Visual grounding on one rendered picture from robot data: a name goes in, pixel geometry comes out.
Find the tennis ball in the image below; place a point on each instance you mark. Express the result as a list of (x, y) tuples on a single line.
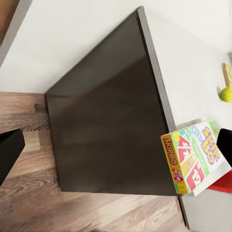
[(226, 94)]

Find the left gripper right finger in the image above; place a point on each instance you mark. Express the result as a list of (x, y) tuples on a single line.
[(224, 143)]

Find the swivel chair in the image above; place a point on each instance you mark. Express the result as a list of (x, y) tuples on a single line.
[(222, 185)]

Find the board game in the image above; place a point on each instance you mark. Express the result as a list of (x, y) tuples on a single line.
[(192, 154)]

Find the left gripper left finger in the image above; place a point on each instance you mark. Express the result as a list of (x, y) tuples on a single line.
[(12, 144)]

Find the desk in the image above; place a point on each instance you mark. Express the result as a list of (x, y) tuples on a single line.
[(148, 78)]

